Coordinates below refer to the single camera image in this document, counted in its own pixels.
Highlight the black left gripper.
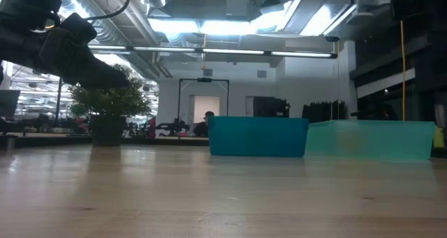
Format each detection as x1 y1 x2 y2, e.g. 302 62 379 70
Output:
0 12 131 91

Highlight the blue plastic bin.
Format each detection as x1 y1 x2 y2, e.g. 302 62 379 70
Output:
208 116 310 158

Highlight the light green plastic bin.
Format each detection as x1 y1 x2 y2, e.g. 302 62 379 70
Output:
305 119 437 161

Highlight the green potted plant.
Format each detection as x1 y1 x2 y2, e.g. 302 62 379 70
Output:
68 64 152 147

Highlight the black monitor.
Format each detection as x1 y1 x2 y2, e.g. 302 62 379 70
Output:
0 89 21 120

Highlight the white door panel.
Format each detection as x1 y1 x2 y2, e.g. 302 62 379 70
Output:
189 95 221 137

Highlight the person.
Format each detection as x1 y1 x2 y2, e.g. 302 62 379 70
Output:
194 110 216 138

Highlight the long ceiling light bar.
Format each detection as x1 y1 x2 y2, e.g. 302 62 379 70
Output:
87 44 339 59

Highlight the black cabinet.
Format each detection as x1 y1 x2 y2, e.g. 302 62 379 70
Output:
253 96 291 119

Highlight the black equipment row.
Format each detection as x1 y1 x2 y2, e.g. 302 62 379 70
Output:
302 100 349 124

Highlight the yellow-green object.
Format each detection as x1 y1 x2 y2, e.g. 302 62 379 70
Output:
433 126 446 149

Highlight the black metal table frame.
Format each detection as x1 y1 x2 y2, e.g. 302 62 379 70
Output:
0 135 210 149

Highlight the black gantry frame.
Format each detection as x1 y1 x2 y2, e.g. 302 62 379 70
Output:
177 77 230 127

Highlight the yellow power cable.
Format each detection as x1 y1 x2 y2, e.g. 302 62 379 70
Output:
400 20 407 121

